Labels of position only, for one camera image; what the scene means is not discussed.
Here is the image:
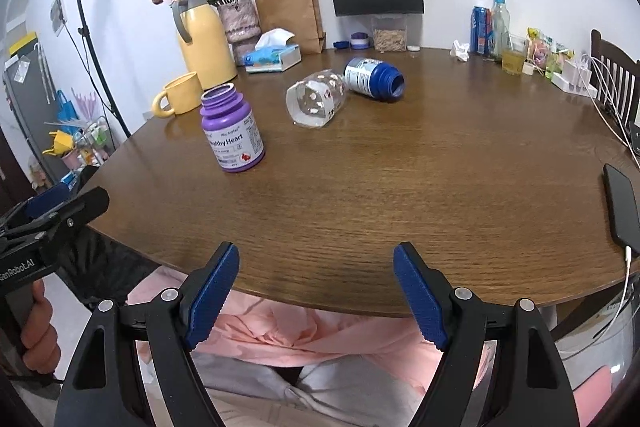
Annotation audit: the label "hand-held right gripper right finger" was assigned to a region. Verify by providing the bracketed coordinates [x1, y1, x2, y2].
[393, 242, 597, 427]

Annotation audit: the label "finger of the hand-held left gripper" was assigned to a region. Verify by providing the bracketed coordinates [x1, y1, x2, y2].
[0, 165, 101, 228]
[0, 187, 110, 253]

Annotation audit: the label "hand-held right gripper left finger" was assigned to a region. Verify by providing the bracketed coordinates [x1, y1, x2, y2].
[52, 241, 241, 427]

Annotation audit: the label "clear printed glass cup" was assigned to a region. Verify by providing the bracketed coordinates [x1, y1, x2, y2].
[285, 69, 349, 128]

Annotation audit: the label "person's left hand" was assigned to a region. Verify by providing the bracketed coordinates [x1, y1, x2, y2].
[19, 279, 62, 376]

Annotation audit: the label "yellow toy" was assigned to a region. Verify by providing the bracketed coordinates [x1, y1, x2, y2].
[42, 129, 77, 158]

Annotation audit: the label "dark cloth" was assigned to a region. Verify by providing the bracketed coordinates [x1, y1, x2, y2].
[54, 224, 163, 310]

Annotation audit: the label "blue bag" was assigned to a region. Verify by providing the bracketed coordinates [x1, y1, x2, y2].
[55, 89, 79, 124]

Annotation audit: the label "grey refrigerator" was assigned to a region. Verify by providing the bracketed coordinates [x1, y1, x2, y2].
[2, 42, 62, 190]

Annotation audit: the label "person's pink shirt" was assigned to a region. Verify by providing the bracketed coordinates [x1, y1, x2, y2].
[127, 269, 493, 400]

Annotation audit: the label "person's grey pants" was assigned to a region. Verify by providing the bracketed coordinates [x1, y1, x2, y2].
[192, 347, 436, 427]

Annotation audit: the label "black light stand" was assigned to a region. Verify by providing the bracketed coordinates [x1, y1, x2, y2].
[67, 0, 132, 138]

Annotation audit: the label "yellow mug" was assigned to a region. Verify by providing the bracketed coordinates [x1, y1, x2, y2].
[152, 72, 205, 118]

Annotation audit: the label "purple pill bottle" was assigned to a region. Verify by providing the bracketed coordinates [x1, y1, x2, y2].
[200, 83, 267, 174]

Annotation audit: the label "pink seat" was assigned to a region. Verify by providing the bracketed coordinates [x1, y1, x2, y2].
[572, 364, 627, 427]

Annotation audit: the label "yellow thermos jug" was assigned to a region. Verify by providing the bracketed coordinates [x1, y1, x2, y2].
[170, 0, 239, 90]

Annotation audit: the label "black smartphone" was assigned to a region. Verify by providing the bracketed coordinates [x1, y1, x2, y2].
[602, 163, 640, 254]

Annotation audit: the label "blue pill bottle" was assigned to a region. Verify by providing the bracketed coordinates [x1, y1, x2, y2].
[344, 57, 406, 103]

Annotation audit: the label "pink knitted vase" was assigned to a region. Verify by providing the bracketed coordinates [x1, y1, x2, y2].
[217, 0, 262, 58]

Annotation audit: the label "blue tissue box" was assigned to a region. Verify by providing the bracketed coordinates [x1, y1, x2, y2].
[243, 28, 303, 74]

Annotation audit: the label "glass of yellow drink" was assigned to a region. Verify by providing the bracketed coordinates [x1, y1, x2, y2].
[501, 34, 529, 76]

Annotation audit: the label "clear grain container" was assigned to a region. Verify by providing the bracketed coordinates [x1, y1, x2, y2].
[371, 13, 409, 53]

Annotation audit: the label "white power strip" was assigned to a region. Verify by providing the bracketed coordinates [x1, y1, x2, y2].
[551, 59, 599, 98]

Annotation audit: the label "blue drink can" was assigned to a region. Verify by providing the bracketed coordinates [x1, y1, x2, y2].
[471, 6, 494, 56]

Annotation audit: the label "pile of snack packets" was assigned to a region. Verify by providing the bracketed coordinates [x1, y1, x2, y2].
[527, 27, 575, 78]

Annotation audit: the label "brown paper bag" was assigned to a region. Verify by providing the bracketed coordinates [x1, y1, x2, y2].
[253, 0, 327, 55]

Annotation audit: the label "clear glass bottle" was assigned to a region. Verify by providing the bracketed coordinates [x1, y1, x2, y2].
[491, 0, 512, 62]

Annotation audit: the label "dark wooden chair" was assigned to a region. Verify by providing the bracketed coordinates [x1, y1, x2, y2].
[590, 29, 640, 128]

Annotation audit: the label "white phone cable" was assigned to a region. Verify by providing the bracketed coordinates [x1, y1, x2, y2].
[595, 244, 637, 345]

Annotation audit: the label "white charger cables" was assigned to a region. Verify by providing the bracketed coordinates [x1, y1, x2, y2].
[579, 56, 640, 160]

